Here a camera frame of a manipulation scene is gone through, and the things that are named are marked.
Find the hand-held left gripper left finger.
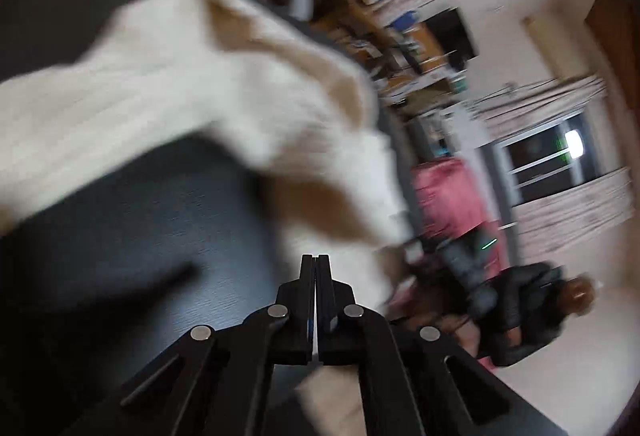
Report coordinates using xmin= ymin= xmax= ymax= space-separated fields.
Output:
xmin=65 ymin=254 xmax=317 ymax=436

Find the red quilt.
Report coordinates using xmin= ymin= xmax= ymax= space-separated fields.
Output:
xmin=411 ymin=157 xmax=506 ymax=282

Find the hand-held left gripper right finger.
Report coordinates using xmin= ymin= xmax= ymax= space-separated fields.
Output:
xmin=316 ymin=254 xmax=568 ymax=436

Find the cream knitted sweater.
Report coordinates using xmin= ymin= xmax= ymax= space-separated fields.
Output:
xmin=0 ymin=0 xmax=423 ymax=312

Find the dark glass window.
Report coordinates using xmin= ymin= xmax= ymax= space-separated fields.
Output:
xmin=492 ymin=111 xmax=628 ymax=217

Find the cluttered wooden desk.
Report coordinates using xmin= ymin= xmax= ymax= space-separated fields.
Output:
xmin=292 ymin=0 xmax=468 ymax=102

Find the black monitor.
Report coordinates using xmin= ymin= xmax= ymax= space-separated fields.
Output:
xmin=424 ymin=7 xmax=480 ymax=69

